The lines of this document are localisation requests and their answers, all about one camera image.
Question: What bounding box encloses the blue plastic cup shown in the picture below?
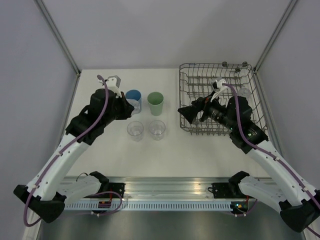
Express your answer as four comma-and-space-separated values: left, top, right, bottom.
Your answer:
125, 89, 142, 110

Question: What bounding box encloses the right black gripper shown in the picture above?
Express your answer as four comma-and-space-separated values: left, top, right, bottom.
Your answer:
178, 90, 237, 131

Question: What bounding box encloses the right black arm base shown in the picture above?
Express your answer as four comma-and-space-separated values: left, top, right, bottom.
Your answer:
211, 182, 236, 199

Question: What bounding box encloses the green plastic cup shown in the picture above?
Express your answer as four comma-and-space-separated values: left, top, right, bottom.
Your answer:
147, 91, 164, 116

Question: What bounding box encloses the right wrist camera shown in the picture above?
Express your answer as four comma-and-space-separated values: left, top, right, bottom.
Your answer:
210, 77, 227, 102

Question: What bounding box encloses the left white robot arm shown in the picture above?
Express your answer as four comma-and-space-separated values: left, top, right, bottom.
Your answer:
13, 88, 134, 227

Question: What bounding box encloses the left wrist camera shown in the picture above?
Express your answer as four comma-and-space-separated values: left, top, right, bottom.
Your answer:
97, 75, 122, 98

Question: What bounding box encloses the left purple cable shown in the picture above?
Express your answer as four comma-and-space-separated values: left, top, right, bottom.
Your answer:
23, 76, 110, 227

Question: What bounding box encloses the aluminium mounting rail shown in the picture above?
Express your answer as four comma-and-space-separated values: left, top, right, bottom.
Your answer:
108, 176, 228, 201

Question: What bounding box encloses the white slotted cable duct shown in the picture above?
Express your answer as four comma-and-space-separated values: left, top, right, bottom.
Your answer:
65, 200, 232, 212

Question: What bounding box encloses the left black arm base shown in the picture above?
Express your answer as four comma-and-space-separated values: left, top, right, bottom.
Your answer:
98, 182, 126, 199

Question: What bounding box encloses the left aluminium frame post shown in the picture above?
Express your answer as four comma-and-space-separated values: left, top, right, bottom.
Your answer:
34, 0, 81, 77

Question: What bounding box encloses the aluminium frame post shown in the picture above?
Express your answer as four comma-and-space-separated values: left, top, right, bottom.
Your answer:
253, 0, 299, 72
34, 0, 81, 77

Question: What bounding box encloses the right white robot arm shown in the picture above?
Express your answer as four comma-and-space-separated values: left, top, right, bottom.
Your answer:
178, 96, 320, 233

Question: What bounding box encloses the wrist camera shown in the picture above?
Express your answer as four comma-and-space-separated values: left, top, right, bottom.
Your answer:
97, 75, 122, 98
210, 77, 227, 102

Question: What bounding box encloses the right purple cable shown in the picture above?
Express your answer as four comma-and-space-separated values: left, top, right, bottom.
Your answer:
223, 84, 320, 236

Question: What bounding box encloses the grey wire dish rack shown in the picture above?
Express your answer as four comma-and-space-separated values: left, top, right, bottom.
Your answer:
178, 61, 268, 136

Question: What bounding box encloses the purple cable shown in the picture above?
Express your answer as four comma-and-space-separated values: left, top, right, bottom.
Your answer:
223, 84, 320, 236
23, 76, 110, 227

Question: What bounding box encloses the right aluminium frame post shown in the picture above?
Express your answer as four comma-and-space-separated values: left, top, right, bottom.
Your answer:
253, 0, 299, 72

